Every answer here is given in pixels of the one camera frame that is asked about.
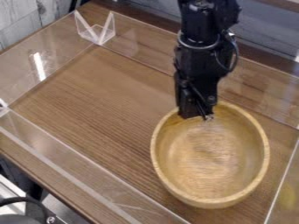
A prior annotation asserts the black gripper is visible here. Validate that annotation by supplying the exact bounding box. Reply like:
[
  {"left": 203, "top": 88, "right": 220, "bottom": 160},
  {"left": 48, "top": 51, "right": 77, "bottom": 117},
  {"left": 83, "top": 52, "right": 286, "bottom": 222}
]
[{"left": 174, "top": 40, "right": 239, "bottom": 120}]

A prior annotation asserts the brown wooden bowl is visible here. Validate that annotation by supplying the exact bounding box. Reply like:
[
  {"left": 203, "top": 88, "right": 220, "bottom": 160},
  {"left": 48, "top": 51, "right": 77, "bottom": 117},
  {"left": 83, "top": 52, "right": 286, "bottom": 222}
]
[{"left": 150, "top": 101, "right": 270, "bottom": 209}]

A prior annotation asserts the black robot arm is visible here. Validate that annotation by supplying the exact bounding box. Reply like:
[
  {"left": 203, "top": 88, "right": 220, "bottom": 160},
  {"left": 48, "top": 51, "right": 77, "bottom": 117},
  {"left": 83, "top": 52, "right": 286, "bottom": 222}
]
[{"left": 174, "top": 0, "right": 242, "bottom": 120}]

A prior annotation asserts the clear acrylic corner bracket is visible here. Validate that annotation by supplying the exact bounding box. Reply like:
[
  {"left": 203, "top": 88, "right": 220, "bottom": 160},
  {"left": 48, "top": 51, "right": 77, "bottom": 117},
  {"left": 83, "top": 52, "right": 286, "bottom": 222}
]
[{"left": 73, "top": 10, "right": 116, "bottom": 46}]

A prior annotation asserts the black table frame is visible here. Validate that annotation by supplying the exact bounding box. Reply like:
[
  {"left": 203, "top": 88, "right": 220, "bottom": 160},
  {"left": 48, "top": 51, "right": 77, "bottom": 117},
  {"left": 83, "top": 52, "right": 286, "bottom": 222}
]
[{"left": 0, "top": 157, "right": 91, "bottom": 224}]

